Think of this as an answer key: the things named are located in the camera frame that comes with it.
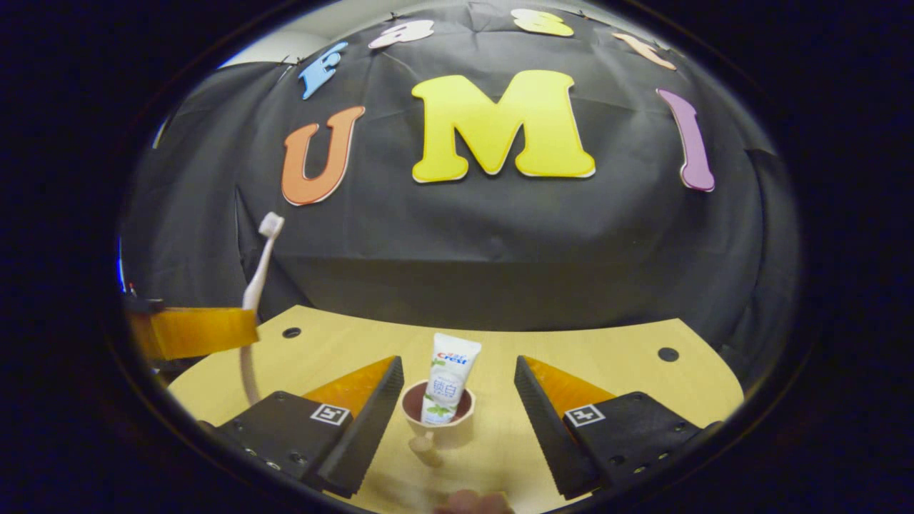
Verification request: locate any white toothbrush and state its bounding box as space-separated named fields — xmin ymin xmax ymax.
xmin=239 ymin=211 xmax=286 ymax=406

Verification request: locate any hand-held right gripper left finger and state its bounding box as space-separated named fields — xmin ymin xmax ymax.
xmin=213 ymin=355 xmax=405 ymax=499

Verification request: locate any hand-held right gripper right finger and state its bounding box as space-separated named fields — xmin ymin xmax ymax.
xmin=513 ymin=355 xmax=722 ymax=500

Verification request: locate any black backdrop cloth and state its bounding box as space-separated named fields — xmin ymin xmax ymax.
xmin=118 ymin=0 xmax=800 ymax=390

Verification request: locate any light wooden desktop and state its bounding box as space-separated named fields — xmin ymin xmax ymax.
xmin=168 ymin=305 xmax=745 ymax=514

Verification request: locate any white toothpaste tube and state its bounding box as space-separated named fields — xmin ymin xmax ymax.
xmin=421 ymin=333 xmax=483 ymax=426

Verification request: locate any cream cup with brown inside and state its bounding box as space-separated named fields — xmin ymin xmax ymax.
xmin=401 ymin=380 xmax=477 ymax=468

